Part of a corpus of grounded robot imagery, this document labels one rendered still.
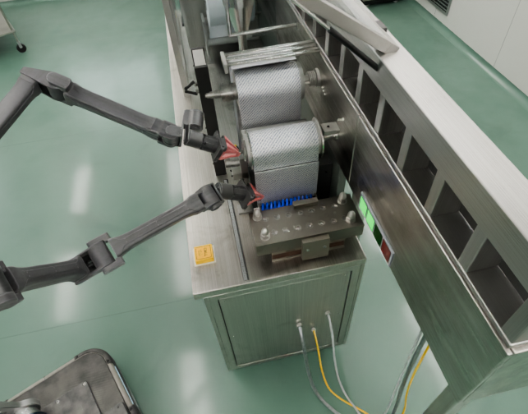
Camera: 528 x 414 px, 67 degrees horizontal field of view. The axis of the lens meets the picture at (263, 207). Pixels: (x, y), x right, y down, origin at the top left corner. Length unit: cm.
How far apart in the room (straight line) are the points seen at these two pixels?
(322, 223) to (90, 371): 137
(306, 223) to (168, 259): 145
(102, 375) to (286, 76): 162
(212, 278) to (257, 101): 68
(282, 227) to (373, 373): 114
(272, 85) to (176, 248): 157
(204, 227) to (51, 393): 112
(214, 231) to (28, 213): 208
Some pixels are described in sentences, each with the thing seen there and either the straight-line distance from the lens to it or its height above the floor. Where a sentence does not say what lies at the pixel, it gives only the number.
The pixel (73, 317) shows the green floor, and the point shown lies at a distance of 274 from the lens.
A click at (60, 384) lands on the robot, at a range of 230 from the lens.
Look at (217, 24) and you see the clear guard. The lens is 225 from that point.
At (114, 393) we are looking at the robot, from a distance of 217.
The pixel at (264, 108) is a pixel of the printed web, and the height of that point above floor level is 129.
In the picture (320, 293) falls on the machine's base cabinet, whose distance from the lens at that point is 169.
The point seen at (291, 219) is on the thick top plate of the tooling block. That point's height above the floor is 103.
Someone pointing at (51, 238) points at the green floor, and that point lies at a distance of 320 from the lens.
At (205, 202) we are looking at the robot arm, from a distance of 134.
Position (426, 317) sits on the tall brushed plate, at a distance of 113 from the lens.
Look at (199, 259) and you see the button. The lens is 154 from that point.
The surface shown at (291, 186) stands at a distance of 151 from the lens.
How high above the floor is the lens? 217
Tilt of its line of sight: 49 degrees down
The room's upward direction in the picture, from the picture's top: 5 degrees counter-clockwise
